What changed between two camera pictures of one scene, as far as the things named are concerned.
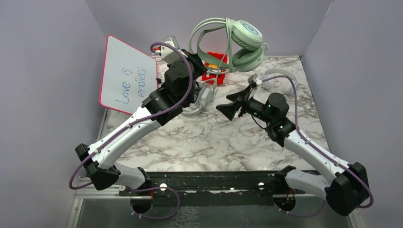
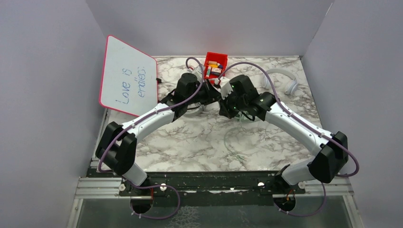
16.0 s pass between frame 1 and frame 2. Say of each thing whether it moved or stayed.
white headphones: stayed
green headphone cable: moved
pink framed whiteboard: stayed
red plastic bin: stayed
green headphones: moved
